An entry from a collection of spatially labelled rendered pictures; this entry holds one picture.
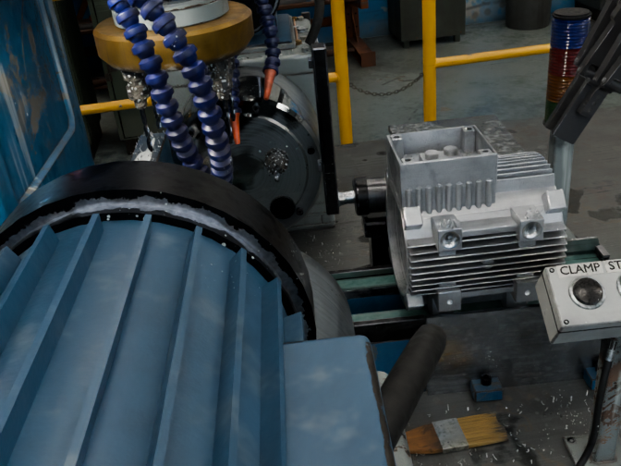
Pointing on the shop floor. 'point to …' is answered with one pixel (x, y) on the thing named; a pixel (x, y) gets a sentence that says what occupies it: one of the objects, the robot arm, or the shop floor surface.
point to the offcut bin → (402, 19)
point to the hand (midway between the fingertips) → (575, 109)
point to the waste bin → (528, 14)
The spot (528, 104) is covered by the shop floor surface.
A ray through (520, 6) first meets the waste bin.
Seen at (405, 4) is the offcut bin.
